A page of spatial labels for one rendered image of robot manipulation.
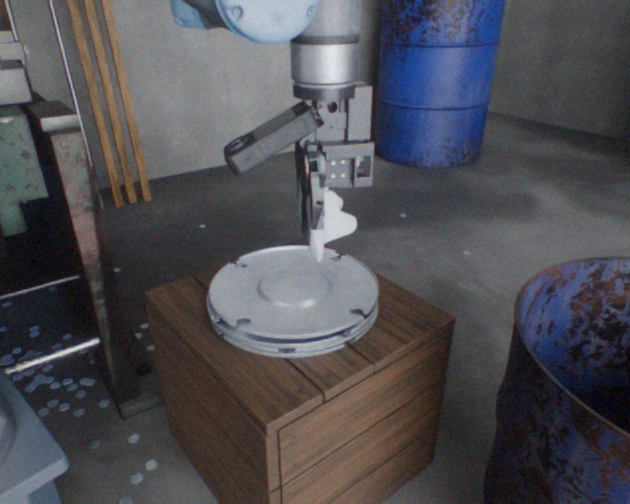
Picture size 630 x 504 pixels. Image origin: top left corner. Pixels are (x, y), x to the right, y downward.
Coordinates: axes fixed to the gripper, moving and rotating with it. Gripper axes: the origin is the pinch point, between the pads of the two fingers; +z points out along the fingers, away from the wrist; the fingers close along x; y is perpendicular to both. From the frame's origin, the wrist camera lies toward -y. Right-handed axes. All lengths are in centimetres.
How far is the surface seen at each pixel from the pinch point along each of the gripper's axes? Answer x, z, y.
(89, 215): 32.3, 6.7, -33.5
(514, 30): 275, 2, 195
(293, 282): 16.2, 15.8, 0.4
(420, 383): 1.5, 29.4, 19.1
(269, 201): 147, 54, 12
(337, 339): 0.8, 17.1, 4.3
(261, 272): 21.8, 16.4, -4.5
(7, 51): 56, -18, -47
